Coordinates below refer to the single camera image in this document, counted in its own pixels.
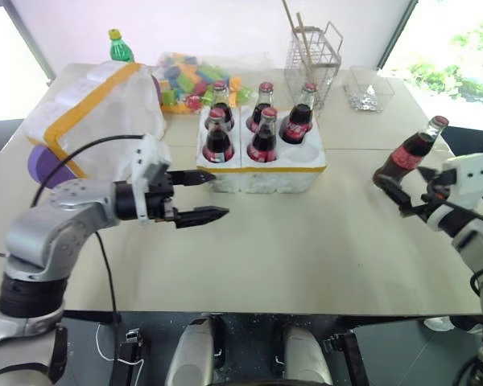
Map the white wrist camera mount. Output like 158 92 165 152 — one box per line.
130 133 172 224
442 152 483 211

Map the white foam crate yellow tape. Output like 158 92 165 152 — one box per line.
195 105 328 195

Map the wooden stick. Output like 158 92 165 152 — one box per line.
281 0 314 68

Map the green plastic bottle yellow cap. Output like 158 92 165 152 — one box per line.
107 28 136 64

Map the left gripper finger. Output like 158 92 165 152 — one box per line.
167 169 218 188
172 206 230 230

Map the bag of colourful toy blocks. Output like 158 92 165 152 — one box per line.
154 51 275 116

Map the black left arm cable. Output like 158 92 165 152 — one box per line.
30 133 147 327

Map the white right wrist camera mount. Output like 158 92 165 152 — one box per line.
442 152 483 211

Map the clear plastic box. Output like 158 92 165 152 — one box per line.
342 64 396 114

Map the white shoe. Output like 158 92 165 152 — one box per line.
422 315 483 335

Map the black table frame bracket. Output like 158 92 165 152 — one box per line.
115 328 145 386
323 328 372 386

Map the pile of small metal parts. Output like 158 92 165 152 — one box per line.
343 83 380 113

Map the silver rounded robot leg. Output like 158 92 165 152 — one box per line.
283 322 334 386
164 316 217 386

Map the purple round object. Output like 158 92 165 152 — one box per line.
151 74 163 109
27 144 86 190

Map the thin white wire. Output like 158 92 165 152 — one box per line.
95 322 145 386

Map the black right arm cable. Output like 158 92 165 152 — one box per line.
442 199 483 299

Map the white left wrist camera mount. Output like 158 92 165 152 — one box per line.
130 133 172 224

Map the glass cola bottle red cap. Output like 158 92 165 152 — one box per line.
201 108 236 164
372 115 451 191
279 82 320 146
252 81 276 121
246 107 279 163
210 80 232 118

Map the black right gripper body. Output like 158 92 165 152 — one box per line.
419 168 460 217

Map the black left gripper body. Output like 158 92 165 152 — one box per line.
143 160 179 222

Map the metal wire basket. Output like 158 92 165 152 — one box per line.
284 21 345 110

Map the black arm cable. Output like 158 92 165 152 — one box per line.
30 133 147 327
442 199 483 299

